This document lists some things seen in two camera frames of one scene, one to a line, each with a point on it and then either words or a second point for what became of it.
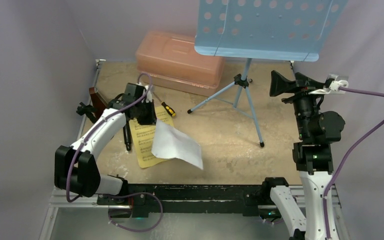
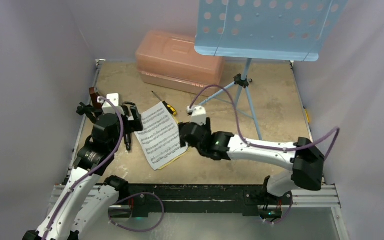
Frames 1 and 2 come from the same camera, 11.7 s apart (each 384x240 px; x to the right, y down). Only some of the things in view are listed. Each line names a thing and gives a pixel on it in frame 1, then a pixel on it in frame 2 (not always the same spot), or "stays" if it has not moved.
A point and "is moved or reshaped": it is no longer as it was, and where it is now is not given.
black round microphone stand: [89, 110] stays
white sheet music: [169, 142] is moved or reshaped
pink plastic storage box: [172, 60] stays
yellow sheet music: [143, 136] -> [174, 159]
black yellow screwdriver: [168, 109] stays
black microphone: [127, 136] stays
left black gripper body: [145, 115] -> [130, 126]
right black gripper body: [303, 88] -> [185, 134]
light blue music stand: [287, 30] stays
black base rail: [144, 199] stays
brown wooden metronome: [97, 102] stays
